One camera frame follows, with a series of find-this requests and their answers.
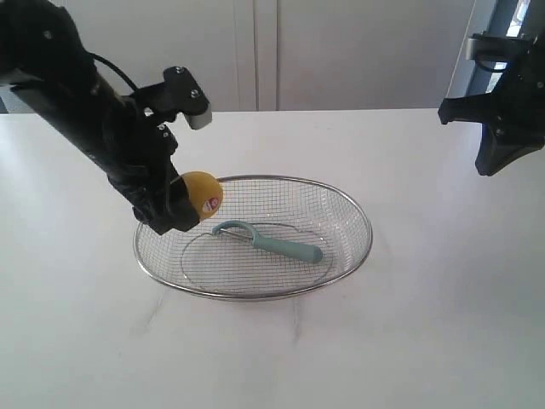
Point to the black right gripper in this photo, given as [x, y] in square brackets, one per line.
[512, 113]

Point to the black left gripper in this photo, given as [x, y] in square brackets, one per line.
[145, 176]

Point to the yellow lemon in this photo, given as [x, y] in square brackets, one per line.
[205, 193]

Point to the teal handled peeler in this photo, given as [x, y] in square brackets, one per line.
[290, 249]

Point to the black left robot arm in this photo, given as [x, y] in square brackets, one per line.
[44, 64]

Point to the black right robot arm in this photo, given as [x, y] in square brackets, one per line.
[536, 21]

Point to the white cabinet doors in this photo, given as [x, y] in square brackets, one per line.
[281, 55]

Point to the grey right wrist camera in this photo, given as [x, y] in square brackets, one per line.
[485, 48]

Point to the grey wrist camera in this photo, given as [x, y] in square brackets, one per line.
[485, 48]
[185, 96]

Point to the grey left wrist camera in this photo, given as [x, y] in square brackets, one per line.
[185, 96]

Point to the window frame with glass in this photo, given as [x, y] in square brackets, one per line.
[494, 18]

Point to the oval wire mesh basket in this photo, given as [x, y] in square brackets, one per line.
[227, 267]

